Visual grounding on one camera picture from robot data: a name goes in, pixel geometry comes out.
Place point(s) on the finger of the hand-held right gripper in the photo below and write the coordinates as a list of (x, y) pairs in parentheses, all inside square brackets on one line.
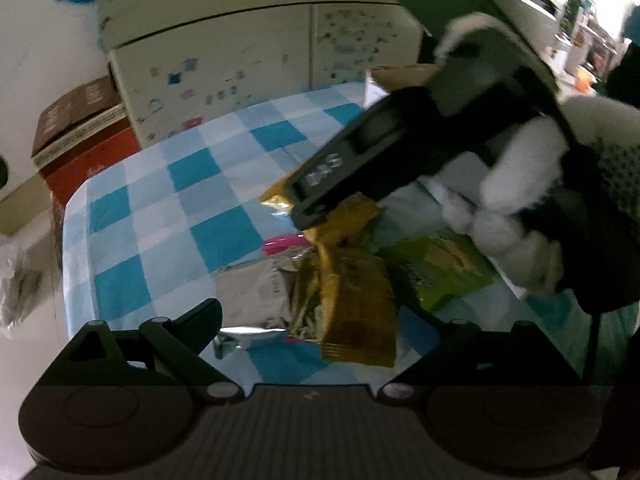
[(320, 210)]

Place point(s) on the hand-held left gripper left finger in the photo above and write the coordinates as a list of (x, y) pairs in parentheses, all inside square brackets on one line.
[(200, 330)]

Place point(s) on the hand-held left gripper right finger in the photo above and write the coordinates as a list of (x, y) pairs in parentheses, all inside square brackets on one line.
[(425, 355)]

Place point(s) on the cardboard box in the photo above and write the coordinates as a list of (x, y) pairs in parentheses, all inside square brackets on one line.
[(400, 76)]

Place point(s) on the green snack packet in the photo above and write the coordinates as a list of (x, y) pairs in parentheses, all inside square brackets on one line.
[(440, 270)]

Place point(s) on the person's right hand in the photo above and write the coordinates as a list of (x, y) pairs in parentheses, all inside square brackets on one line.
[(520, 170)]

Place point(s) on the silver snack packet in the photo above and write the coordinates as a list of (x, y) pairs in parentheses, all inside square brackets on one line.
[(255, 290)]

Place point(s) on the orange container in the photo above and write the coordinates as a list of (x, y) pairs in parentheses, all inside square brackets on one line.
[(585, 79)]

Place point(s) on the blue white checkered tablecloth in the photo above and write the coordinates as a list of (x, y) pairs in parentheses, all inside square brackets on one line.
[(150, 200)]

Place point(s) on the shelf rack with plants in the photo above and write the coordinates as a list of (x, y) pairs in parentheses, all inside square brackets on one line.
[(585, 35)]

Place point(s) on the clear plastic bag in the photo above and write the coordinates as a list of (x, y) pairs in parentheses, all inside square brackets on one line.
[(20, 285)]

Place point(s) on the cream cabinet with stickers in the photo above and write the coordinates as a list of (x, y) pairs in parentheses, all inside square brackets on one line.
[(225, 35)]

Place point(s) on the red brown carton box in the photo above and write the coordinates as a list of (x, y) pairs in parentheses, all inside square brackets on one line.
[(85, 125)]

